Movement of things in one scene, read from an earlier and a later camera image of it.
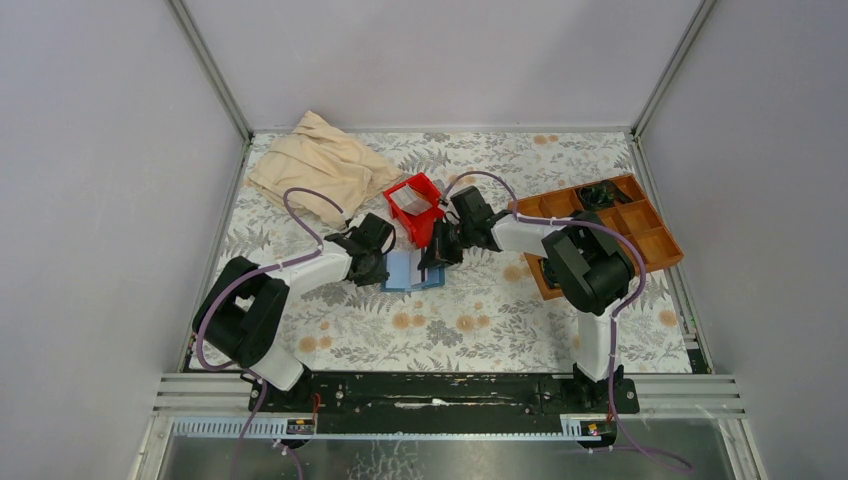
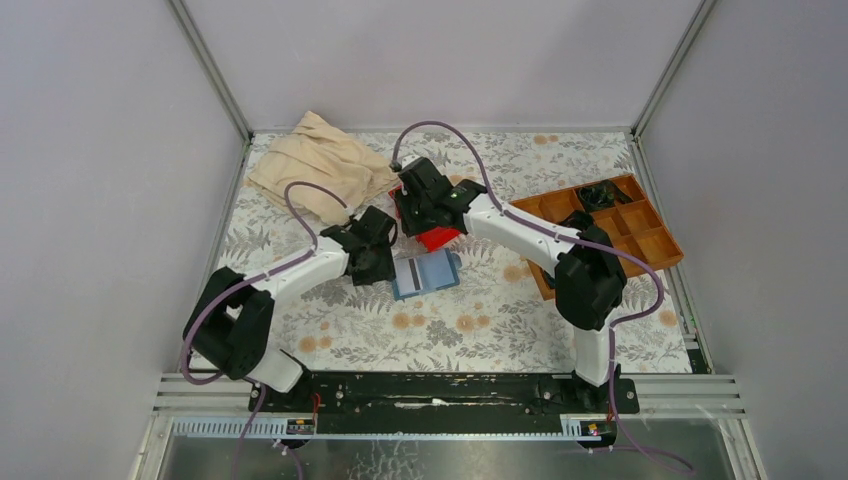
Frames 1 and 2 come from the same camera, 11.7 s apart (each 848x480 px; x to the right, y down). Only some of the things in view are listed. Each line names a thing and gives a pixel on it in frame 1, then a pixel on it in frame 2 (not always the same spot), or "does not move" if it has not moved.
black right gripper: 439,253 → 410,226
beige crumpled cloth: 320,157 does not move
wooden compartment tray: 620,204 does not move
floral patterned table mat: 490,313 does not move
